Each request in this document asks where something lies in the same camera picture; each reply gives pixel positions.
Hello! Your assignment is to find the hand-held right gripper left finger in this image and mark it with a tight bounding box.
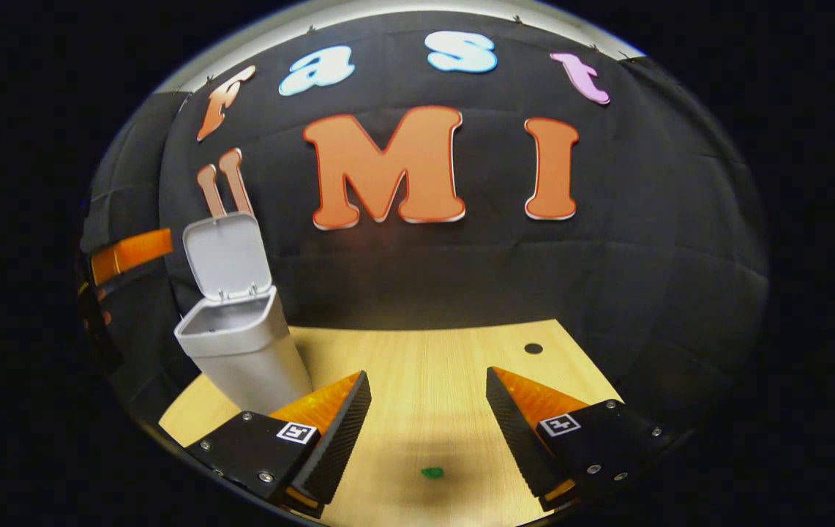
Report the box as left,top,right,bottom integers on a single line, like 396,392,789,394
181,370,372,520

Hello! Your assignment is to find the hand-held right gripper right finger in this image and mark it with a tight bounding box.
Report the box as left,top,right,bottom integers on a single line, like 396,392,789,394
485,366,681,513

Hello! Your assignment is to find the white desktop garbage bin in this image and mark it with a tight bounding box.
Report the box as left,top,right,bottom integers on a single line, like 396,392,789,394
173,212,314,416

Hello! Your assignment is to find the wooden desktop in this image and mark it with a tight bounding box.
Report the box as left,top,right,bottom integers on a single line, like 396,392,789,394
159,318,623,527

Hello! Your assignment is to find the black backdrop cloth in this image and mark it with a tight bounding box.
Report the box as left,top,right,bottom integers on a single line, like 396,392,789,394
79,9,769,433

